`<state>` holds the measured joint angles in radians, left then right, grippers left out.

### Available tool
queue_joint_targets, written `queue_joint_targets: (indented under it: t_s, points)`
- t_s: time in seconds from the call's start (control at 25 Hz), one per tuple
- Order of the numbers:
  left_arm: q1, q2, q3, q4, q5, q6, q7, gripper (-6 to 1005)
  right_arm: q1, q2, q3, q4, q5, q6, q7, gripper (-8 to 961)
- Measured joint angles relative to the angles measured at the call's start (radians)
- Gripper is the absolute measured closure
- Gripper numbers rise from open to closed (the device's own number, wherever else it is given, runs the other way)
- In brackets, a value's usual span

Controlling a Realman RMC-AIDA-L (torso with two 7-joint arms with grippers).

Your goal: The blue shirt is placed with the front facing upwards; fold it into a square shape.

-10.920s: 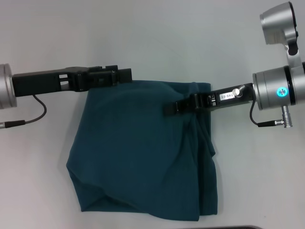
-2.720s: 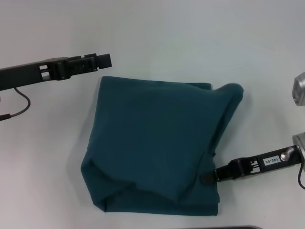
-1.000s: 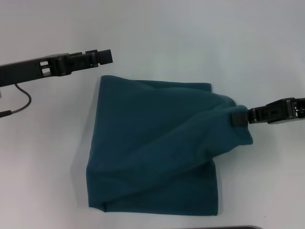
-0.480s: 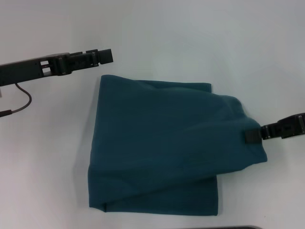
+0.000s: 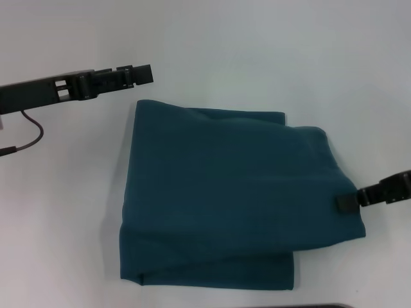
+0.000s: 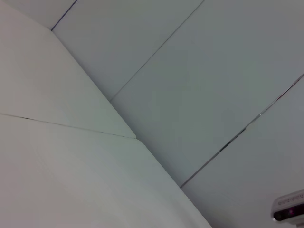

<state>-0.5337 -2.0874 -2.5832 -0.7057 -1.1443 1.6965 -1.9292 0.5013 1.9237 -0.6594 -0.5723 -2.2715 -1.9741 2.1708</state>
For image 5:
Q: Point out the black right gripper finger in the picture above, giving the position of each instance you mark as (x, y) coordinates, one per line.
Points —
(379, 194)

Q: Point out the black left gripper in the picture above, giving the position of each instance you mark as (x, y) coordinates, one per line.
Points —
(35, 94)

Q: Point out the teal T-shirt with FREE print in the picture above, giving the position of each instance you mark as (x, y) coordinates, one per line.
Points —
(224, 176)

